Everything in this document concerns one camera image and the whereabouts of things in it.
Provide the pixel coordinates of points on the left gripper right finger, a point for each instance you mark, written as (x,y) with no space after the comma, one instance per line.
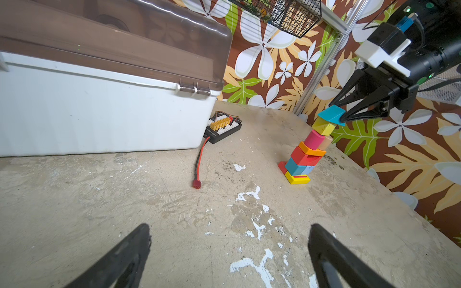
(332,261)

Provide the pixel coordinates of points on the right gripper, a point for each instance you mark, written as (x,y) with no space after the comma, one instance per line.
(383,88)

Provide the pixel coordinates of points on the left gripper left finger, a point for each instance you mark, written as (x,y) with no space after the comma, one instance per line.
(122,266)

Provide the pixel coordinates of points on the teal triangular block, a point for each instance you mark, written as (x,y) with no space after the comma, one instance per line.
(333,114)

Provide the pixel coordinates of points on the yellow green cube block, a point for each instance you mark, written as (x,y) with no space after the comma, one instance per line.
(323,127)

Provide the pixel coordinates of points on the natural wood cylinder block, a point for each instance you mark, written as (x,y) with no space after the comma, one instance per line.
(325,143)

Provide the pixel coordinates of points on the pink half-round block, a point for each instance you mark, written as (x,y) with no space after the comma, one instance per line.
(314,140)

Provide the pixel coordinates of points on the orange cylinder block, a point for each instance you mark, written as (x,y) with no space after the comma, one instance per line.
(306,150)

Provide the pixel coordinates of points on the red arch block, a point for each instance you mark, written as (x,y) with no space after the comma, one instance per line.
(302,159)

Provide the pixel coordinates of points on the light blue cube block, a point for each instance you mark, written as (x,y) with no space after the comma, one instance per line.
(307,170)

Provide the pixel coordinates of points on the small teal cube block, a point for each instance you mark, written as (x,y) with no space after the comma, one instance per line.
(295,169)

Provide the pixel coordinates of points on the yellow striped block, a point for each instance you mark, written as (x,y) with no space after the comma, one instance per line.
(299,179)

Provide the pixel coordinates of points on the red rectangular block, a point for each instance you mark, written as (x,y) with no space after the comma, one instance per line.
(282,167)

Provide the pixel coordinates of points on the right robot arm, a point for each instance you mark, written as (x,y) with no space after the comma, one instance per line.
(420,40)

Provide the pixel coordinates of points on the white mesh basket right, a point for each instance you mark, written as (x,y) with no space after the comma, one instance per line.
(444,87)

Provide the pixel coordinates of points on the black charging board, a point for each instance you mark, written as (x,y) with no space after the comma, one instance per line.
(221,125)

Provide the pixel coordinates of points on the brown lid white toolbox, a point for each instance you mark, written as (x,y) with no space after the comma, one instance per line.
(84,77)

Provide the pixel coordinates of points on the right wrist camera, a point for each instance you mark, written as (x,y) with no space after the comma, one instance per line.
(387,44)

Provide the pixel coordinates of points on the black wire wall basket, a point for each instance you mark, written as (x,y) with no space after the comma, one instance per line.
(296,17)

